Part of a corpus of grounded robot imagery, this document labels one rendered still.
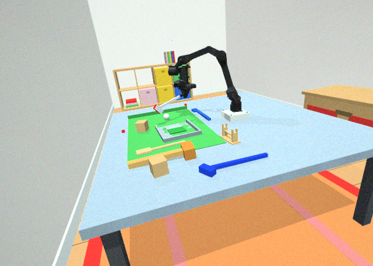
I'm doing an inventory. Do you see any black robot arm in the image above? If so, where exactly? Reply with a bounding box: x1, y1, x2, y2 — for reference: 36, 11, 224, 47
168, 46, 242, 113

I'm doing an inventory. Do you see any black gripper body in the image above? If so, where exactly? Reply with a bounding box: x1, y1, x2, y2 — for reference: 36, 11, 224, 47
178, 75, 196, 89

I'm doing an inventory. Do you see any tan cube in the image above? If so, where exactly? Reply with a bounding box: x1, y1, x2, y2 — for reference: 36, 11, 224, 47
148, 154, 169, 179
135, 120, 149, 132

